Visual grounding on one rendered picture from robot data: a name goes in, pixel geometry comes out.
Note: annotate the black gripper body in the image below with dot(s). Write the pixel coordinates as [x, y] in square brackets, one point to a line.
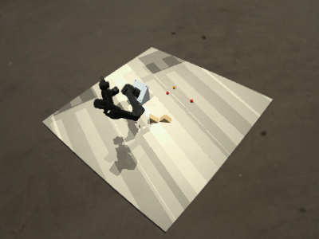
[104, 87]

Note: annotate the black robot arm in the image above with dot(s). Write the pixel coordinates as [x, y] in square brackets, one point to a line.
[115, 112]

